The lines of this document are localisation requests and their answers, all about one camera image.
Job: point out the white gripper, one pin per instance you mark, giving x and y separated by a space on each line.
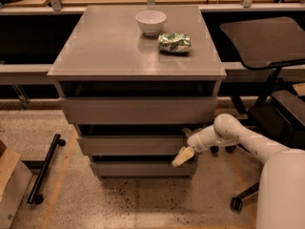
194 142

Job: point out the grey drawer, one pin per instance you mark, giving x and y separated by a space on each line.
142 169
131 145
139 110

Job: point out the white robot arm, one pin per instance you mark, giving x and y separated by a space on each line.
281 193

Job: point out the grey top drawer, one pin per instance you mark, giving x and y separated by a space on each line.
139 110

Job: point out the grey drawer cabinet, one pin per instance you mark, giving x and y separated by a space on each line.
107 55

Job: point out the grey bottom drawer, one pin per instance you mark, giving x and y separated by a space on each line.
142 169

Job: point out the black office chair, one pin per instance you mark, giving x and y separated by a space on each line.
261 45

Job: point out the green crumpled snack bag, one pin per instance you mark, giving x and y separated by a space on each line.
174 42

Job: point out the white bowl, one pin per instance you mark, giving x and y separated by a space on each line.
151 22

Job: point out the black wheeled base bar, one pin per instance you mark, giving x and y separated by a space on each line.
42 166

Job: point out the cardboard box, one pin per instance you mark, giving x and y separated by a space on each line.
14 180

